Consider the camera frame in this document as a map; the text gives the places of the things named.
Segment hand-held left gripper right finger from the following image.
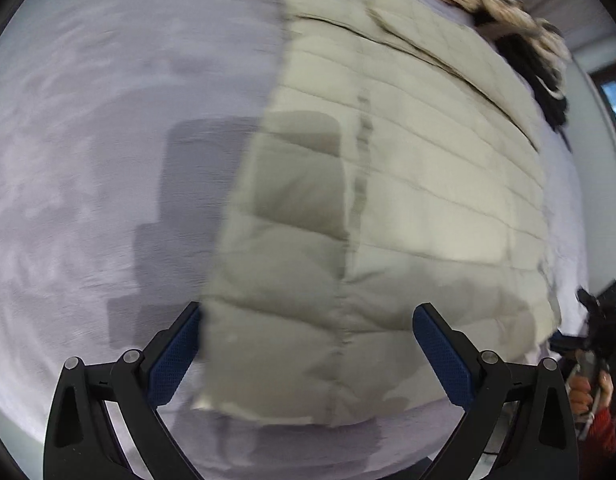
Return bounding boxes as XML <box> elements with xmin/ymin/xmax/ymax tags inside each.
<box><xmin>413</xmin><ymin>302</ymin><xmax>582</xmax><ymax>480</ymax></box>

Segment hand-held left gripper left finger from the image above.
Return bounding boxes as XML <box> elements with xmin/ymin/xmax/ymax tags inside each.
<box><xmin>44</xmin><ymin>301</ymin><xmax>207</xmax><ymax>480</ymax></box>

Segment beige quilted down jacket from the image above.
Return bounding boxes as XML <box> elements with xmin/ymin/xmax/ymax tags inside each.
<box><xmin>192</xmin><ymin>0</ymin><xmax>564</xmax><ymax>429</ymax></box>

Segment person's right forearm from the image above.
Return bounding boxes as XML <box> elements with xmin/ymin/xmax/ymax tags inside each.
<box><xmin>585</xmin><ymin>406</ymin><xmax>616</xmax><ymax>454</ymax></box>

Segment black knit clothes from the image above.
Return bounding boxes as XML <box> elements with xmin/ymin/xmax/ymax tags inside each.
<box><xmin>474</xmin><ymin>10</ymin><xmax>572</xmax><ymax>134</ymax></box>

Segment person's right hand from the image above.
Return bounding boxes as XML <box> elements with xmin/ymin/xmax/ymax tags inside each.
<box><xmin>567</xmin><ymin>374</ymin><xmax>615</xmax><ymax>418</ymax></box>

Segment lavender plush blanket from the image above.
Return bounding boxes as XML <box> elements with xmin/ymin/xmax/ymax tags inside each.
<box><xmin>0</xmin><ymin>0</ymin><xmax>595</xmax><ymax>477</ymax></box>

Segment cream striped robe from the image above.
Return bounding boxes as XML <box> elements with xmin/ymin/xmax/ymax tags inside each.
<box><xmin>427</xmin><ymin>0</ymin><xmax>575</xmax><ymax>99</ymax></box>

